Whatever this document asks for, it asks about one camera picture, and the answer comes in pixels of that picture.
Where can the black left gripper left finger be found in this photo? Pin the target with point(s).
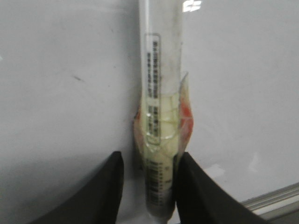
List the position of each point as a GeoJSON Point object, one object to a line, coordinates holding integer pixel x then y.
{"type": "Point", "coordinates": [97, 202]}

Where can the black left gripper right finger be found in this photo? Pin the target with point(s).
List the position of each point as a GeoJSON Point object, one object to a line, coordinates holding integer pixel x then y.
{"type": "Point", "coordinates": [202, 201]}

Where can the white black whiteboard marker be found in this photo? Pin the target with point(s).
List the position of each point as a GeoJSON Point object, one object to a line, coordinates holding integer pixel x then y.
{"type": "Point", "coordinates": [164, 120]}

